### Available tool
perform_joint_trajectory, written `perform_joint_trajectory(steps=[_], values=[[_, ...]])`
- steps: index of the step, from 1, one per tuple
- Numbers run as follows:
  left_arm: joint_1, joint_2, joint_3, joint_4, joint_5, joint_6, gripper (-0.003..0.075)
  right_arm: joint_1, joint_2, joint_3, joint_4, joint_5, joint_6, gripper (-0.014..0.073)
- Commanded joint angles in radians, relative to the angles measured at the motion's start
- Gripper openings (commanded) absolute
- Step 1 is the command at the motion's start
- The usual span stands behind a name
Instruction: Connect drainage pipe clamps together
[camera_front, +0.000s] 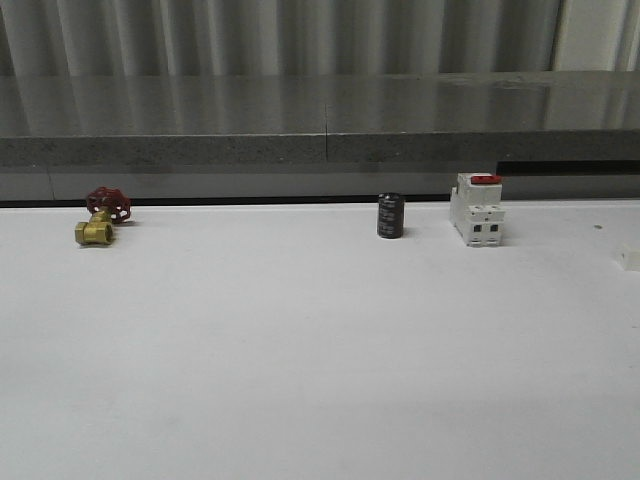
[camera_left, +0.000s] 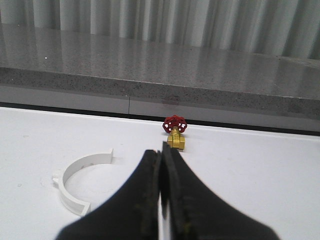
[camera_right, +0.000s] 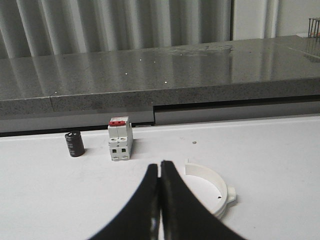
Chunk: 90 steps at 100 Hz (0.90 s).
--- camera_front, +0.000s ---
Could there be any brass valve red handwheel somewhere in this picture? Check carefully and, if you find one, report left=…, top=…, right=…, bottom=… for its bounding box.
left=74, top=186, right=131, bottom=245

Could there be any white half pipe clamp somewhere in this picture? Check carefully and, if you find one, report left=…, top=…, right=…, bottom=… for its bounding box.
left=614, top=243, right=640, bottom=272

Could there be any white circuit breaker red switch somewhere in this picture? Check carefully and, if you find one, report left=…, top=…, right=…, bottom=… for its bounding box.
left=449, top=173, right=505, bottom=247

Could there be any black cylindrical capacitor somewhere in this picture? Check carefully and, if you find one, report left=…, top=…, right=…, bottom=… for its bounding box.
left=377, top=192, right=405, bottom=239

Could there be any grey stone counter ledge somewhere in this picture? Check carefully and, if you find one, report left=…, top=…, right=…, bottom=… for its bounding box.
left=1, top=72, right=639, bottom=203

